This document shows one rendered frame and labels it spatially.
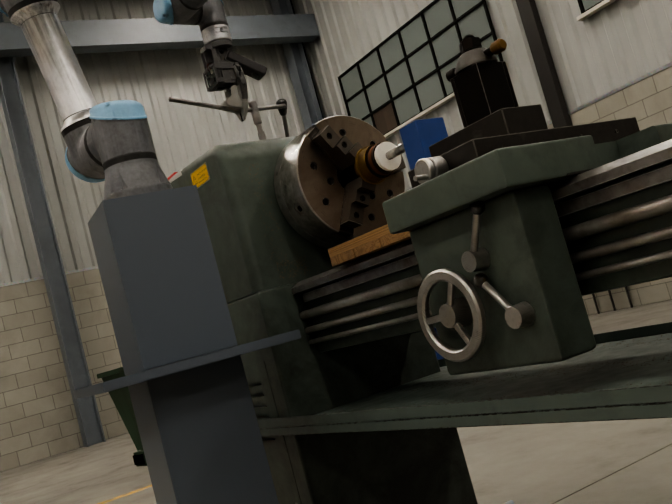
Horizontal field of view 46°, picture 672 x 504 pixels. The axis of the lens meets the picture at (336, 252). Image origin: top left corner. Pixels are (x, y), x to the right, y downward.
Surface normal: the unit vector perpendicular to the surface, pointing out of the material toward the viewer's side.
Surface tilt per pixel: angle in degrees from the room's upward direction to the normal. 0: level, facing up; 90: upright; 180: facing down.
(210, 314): 90
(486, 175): 90
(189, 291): 90
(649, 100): 90
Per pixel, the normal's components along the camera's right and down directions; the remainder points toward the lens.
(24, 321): 0.49, -0.21
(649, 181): -0.82, 0.18
